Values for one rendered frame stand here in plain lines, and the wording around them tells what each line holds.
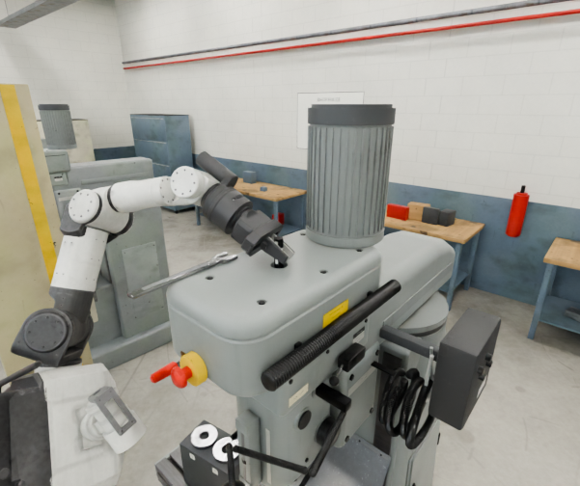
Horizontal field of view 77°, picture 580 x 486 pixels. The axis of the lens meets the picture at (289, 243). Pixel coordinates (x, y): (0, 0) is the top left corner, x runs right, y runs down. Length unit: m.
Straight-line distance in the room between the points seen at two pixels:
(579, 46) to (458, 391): 4.16
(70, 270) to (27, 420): 0.30
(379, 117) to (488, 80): 4.08
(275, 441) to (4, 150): 1.85
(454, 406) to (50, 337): 0.88
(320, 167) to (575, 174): 4.08
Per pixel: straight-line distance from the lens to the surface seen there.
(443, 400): 0.97
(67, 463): 0.92
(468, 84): 4.94
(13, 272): 2.38
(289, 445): 0.94
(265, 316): 0.61
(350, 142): 0.82
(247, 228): 0.74
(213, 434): 1.44
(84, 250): 0.95
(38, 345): 0.92
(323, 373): 0.85
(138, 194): 0.89
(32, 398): 0.90
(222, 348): 0.63
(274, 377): 0.62
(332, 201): 0.85
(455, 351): 0.89
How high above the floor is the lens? 2.21
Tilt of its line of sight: 21 degrees down
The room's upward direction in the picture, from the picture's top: straight up
